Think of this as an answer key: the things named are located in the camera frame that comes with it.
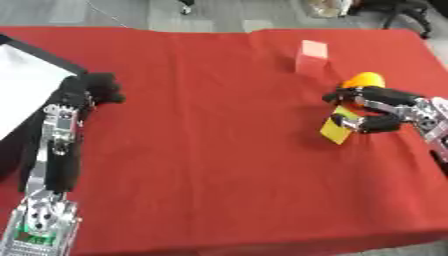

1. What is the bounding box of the black box with white inside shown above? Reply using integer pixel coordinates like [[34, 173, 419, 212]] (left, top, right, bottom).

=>
[[0, 33, 91, 184]]

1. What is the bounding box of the black office chair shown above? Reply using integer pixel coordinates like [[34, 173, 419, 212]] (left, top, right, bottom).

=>
[[348, 0, 438, 40]]

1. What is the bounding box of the yellow rectangular block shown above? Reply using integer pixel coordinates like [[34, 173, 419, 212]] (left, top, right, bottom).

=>
[[318, 105, 361, 146]]

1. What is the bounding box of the black chair caster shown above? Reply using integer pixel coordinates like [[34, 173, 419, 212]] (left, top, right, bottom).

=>
[[176, 0, 198, 16]]

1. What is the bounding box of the pink rectangular block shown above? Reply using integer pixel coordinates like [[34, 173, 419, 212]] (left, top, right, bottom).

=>
[[292, 39, 331, 78]]

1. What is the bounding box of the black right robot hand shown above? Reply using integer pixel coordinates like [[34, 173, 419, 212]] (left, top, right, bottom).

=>
[[322, 85, 434, 136]]

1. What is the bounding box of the pale bag on floor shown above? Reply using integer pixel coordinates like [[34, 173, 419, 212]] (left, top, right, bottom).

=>
[[304, 0, 356, 19]]

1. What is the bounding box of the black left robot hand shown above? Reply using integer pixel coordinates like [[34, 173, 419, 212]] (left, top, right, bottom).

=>
[[15, 71, 128, 195]]

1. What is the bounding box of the orange toy fruit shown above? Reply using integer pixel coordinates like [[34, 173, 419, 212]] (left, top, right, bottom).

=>
[[339, 71, 387, 90]]

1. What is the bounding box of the thin pale cable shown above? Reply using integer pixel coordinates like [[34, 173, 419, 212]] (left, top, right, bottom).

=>
[[85, 0, 135, 30]]

